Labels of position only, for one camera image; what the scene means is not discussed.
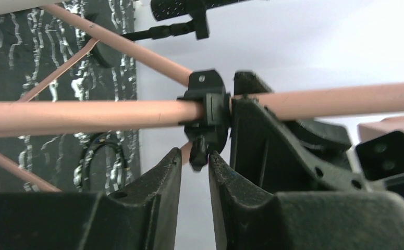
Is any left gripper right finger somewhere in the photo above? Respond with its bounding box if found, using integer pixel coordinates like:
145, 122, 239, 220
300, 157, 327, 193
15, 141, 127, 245
209, 153, 404, 249

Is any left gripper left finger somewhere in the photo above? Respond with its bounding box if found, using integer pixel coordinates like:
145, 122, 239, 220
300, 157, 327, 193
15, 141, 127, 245
0, 148, 182, 249

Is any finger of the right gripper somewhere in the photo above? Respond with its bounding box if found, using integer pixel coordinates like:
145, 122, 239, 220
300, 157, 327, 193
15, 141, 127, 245
230, 98, 369, 193
234, 70, 352, 151

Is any pink music stand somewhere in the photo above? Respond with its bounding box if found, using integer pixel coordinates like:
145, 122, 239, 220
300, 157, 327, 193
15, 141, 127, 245
0, 3, 404, 193

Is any black microphone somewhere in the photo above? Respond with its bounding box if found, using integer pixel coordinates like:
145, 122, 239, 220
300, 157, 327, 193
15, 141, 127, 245
91, 0, 251, 69

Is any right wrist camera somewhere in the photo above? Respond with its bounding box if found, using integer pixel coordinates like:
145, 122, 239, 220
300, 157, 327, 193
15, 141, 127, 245
347, 130, 404, 197

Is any black coiled cable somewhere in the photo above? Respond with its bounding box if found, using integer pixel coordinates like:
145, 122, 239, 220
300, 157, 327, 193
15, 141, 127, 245
74, 132, 133, 194

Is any white PVC pipe frame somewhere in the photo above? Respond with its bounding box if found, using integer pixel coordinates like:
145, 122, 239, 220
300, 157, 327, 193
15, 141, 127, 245
0, 0, 61, 15

